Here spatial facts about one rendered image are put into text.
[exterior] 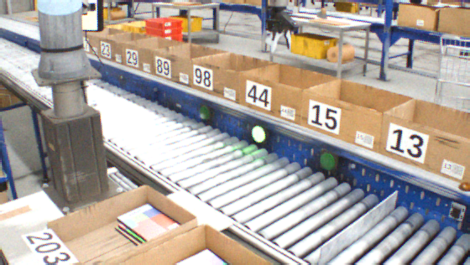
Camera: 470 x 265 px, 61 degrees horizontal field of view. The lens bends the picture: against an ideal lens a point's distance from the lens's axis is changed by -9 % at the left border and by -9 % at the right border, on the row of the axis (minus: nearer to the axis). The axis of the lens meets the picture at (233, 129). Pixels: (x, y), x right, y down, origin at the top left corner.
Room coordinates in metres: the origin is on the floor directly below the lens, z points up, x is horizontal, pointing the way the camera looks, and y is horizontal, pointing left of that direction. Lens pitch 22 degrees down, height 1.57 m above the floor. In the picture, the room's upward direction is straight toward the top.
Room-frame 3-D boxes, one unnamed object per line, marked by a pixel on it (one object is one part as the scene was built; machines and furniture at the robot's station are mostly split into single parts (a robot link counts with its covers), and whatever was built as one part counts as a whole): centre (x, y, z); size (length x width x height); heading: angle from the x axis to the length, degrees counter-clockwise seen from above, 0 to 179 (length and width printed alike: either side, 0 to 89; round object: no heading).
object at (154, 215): (1.15, 0.27, 0.79); 0.19 x 0.14 x 0.02; 46
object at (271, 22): (1.98, -0.20, 1.32); 0.09 x 0.08 x 0.12; 43
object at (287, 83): (2.00, -0.27, 0.96); 0.39 x 0.29 x 0.17; 42
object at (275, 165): (1.56, -0.05, 0.72); 0.52 x 0.05 x 0.05; 132
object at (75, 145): (1.42, 0.59, 0.91); 0.26 x 0.26 x 0.33; 42
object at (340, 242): (1.15, -0.42, 0.76); 0.46 x 0.01 x 0.09; 132
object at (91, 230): (1.07, 0.34, 0.80); 0.38 x 0.28 x 0.10; 134
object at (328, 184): (1.37, -0.22, 0.72); 0.52 x 0.05 x 0.05; 132
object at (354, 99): (1.71, -0.53, 0.96); 0.39 x 0.29 x 0.17; 42
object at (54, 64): (1.41, 0.59, 1.27); 0.19 x 0.19 x 0.10
